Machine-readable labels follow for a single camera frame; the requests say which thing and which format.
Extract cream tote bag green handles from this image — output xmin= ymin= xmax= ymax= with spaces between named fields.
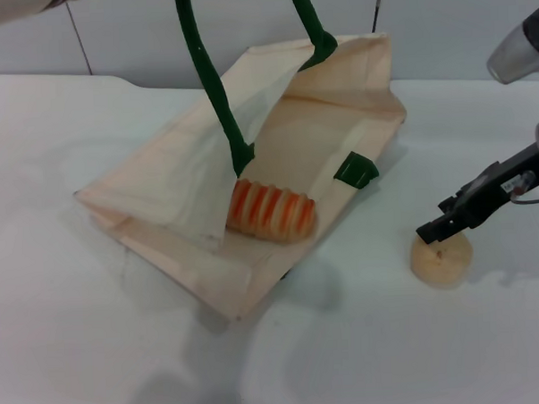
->
xmin=64 ymin=0 xmax=417 ymax=328

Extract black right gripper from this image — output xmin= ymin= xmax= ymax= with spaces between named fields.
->
xmin=411 ymin=143 xmax=539 ymax=247

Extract orange striped bread loaf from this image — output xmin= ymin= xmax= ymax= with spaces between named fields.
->
xmin=223 ymin=175 xmax=320 ymax=249

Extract right arm gripper cable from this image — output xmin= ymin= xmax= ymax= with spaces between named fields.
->
xmin=509 ymin=171 xmax=539 ymax=208

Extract round egg yolk pastry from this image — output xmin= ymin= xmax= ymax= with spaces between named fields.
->
xmin=408 ymin=231 xmax=476 ymax=290

